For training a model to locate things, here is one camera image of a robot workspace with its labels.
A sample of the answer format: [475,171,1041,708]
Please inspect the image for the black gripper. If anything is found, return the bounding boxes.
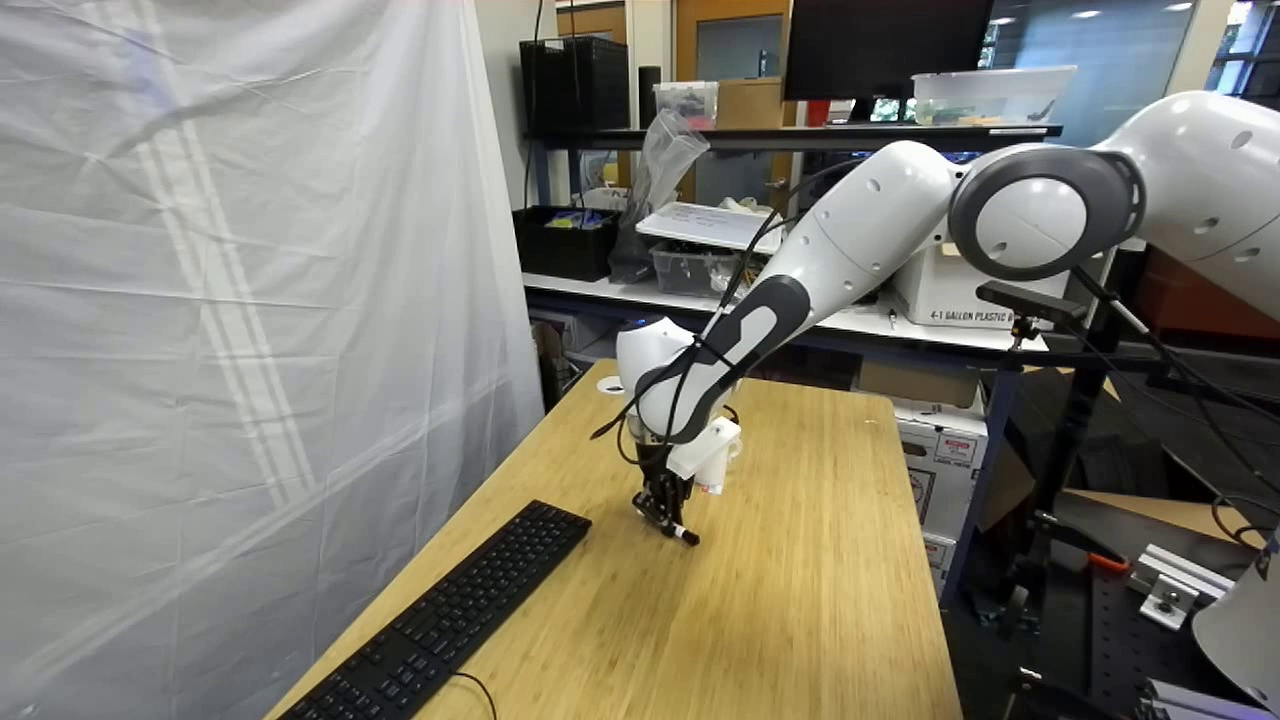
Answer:
[628,439,698,546]

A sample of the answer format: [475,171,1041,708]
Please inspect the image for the white mug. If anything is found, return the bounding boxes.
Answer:
[683,417,748,498]

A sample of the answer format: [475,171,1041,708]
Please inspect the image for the white storage shelf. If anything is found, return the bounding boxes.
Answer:
[517,195,1056,361]

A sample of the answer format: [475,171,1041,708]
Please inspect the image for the black keyboard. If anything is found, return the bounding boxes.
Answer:
[276,497,596,720]

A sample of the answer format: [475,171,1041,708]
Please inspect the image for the white box under shelf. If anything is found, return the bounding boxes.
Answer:
[893,405,990,543]

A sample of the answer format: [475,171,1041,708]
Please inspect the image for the black open bin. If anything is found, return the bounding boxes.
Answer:
[507,204,625,282]

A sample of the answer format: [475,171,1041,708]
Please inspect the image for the clear plastic bag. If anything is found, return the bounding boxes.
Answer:
[628,102,714,220]

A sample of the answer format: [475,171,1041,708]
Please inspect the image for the white box with cardboard flap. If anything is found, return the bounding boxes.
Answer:
[889,220,1070,333]

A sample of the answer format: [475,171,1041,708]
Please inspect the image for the black stacked crates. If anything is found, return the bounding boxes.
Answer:
[517,30,632,138]

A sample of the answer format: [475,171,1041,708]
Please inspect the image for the white fabric curtain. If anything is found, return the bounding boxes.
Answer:
[0,0,549,720]

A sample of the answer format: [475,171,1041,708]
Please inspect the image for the black computer monitor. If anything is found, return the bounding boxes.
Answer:
[780,0,998,102]

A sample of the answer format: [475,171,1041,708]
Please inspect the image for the clear plastic storage bin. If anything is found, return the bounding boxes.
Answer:
[909,65,1082,131]

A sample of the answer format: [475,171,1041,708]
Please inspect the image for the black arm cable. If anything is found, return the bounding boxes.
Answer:
[587,155,862,447]

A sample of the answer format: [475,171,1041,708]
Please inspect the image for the black camera tripod stand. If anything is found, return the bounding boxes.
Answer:
[973,254,1210,634]

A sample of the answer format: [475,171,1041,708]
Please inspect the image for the aluminium corner bracket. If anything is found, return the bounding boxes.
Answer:
[1129,540,1238,634]

